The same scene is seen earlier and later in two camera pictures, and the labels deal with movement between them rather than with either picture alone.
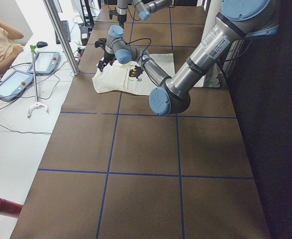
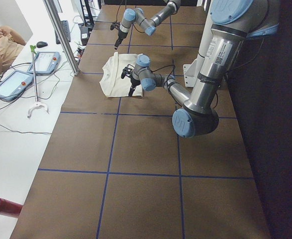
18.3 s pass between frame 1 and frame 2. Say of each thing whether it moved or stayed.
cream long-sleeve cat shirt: moved
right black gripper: moved
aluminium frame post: stayed
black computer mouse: stayed
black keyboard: stayed
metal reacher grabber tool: stayed
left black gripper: moved
